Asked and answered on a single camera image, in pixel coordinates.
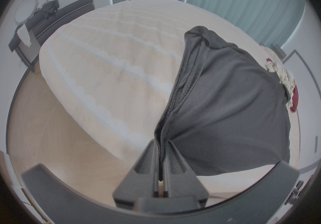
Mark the dark red garment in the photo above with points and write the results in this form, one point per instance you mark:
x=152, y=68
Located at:
x=295, y=97

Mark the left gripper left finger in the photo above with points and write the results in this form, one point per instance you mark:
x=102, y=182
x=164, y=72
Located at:
x=140, y=180

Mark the bed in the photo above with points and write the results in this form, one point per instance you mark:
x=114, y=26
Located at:
x=112, y=67

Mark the white printed pyjama garment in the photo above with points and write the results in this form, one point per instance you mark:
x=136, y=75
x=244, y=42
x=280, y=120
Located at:
x=286, y=77

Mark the black long-sleeved top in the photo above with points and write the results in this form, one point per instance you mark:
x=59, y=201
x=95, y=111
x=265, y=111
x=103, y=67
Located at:
x=230, y=105

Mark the dark grey garment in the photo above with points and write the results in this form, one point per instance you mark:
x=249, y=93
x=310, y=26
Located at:
x=49, y=7

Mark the white cloth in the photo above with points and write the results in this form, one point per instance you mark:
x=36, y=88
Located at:
x=25, y=36

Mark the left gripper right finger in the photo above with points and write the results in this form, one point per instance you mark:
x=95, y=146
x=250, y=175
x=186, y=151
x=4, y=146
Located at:
x=183, y=180

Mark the black chest of drawers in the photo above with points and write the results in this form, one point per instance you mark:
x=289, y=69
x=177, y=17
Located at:
x=67, y=12

